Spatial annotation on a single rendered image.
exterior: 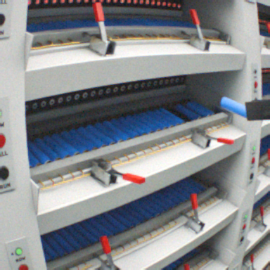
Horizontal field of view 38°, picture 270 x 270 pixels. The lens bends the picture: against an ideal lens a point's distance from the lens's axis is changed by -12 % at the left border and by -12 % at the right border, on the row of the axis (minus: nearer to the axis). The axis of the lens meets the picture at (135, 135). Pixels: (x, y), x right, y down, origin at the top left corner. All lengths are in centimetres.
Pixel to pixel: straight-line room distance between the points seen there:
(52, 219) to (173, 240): 36
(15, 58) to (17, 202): 19
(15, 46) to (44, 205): 23
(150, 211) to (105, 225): 12
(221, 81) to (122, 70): 43
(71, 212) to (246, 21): 63
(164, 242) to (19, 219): 41
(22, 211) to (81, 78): 21
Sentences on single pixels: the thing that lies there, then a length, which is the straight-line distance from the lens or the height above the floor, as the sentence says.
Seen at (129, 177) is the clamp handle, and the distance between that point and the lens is 63.
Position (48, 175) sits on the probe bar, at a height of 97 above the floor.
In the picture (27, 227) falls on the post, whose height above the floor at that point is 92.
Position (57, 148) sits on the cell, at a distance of 70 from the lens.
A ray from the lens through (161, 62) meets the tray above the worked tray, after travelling 72.
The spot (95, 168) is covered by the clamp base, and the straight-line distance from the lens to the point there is 68.
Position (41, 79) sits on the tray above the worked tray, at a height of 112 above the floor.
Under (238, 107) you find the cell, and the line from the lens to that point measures 66.
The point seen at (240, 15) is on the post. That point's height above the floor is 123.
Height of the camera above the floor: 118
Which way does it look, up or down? 14 degrees down
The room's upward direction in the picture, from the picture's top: 1 degrees counter-clockwise
